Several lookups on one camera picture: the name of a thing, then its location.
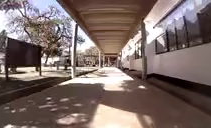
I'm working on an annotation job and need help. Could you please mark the white building with dark windows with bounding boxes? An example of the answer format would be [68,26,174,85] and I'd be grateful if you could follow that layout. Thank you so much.
[120,0,211,98]

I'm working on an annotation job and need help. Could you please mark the covered walkway roof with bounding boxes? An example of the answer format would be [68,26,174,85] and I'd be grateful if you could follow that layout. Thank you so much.
[56,0,176,56]

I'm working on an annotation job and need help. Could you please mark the dark kerb strip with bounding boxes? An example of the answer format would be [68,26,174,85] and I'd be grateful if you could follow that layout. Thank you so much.
[0,68,99,108]

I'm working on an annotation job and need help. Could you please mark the grey roof post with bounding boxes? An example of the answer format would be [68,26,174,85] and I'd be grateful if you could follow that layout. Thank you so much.
[98,49,102,69]
[140,20,148,81]
[71,22,79,79]

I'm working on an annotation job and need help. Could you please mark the distant trees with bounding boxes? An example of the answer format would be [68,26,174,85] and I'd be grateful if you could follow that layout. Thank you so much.
[76,45,101,67]

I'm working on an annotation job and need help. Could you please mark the large bare-branched tree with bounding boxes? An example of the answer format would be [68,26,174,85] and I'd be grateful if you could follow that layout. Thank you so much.
[2,0,86,67]

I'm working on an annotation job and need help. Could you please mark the dark board on posts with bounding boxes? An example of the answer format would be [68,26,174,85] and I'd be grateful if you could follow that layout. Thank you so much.
[4,37,43,81]

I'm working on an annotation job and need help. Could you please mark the pale concrete walkway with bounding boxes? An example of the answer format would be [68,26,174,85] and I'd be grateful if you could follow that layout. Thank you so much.
[0,66,211,128]

